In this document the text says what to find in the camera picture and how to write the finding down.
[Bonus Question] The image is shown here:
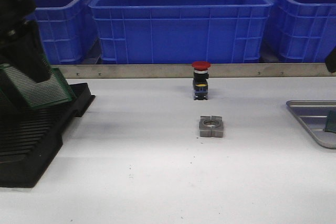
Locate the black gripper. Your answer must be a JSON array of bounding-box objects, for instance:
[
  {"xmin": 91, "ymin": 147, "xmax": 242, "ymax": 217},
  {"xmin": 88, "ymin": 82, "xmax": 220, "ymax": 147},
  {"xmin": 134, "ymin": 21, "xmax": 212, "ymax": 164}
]
[{"xmin": 1, "ymin": 0, "xmax": 50, "ymax": 83}]

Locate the green perforated circuit board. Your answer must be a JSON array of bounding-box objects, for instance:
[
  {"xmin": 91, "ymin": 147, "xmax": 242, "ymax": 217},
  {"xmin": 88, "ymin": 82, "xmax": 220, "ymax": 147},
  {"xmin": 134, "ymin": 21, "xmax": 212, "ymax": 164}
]
[
  {"xmin": 1, "ymin": 64, "xmax": 76, "ymax": 110},
  {"xmin": 324, "ymin": 110, "xmax": 336, "ymax": 133}
]

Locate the black slotted board rack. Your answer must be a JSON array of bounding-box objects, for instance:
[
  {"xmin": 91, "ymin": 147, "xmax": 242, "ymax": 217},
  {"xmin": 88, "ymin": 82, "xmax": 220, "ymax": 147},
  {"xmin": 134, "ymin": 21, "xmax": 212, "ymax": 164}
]
[{"xmin": 1, "ymin": 83, "xmax": 95, "ymax": 188}]

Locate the silver metal tray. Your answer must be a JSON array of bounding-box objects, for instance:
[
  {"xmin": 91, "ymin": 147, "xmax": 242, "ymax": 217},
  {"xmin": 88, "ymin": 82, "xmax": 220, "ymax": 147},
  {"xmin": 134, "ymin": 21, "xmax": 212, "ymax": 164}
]
[{"xmin": 286, "ymin": 100, "xmax": 335, "ymax": 149}]

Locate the left blue plastic crate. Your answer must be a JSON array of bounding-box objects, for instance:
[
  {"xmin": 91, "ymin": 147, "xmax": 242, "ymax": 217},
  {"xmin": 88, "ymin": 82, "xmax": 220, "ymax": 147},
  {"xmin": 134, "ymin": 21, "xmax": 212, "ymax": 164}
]
[{"xmin": 27, "ymin": 0, "xmax": 98, "ymax": 65}]

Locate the blue plastic crate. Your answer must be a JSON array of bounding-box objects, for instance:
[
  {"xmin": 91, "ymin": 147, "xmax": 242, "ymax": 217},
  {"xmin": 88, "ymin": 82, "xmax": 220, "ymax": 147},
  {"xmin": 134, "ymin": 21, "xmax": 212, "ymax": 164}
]
[
  {"xmin": 264, "ymin": 0, "xmax": 335, "ymax": 62},
  {"xmin": 27, "ymin": 0, "xmax": 98, "ymax": 65},
  {"xmin": 89, "ymin": 0, "xmax": 272, "ymax": 65}
]

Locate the red emergency stop button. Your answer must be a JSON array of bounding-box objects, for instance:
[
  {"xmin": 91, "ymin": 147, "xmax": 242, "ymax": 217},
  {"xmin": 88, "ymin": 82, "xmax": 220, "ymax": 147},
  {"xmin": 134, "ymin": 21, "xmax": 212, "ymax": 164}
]
[{"xmin": 192, "ymin": 61, "xmax": 211, "ymax": 100}]

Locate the centre blue plastic crate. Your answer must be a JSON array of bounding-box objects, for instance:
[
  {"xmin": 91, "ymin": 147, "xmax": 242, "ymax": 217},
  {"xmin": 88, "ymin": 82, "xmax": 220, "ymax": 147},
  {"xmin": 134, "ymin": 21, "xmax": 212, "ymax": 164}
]
[{"xmin": 89, "ymin": 0, "xmax": 272, "ymax": 65}]

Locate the grey metal clamp block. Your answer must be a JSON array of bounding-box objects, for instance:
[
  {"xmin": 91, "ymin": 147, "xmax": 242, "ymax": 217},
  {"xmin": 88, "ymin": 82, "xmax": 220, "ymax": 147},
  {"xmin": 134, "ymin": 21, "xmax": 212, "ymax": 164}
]
[{"xmin": 198, "ymin": 115, "xmax": 224, "ymax": 138}]

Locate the right blue plastic crate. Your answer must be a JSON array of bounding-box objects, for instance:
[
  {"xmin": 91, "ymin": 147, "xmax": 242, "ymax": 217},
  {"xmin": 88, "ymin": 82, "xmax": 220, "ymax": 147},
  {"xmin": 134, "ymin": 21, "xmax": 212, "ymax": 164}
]
[{"xmin": 264, "ymin": 0, "xmax": 335, "ymax": 62}]

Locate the dark object at right edge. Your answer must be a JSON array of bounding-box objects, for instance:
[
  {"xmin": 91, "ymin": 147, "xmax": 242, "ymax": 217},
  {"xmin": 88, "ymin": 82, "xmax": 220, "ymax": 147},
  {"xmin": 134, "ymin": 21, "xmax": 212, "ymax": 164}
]
[{"xmin": 325, "ymin": 47, "xmax": 336, "ymax": 73}]

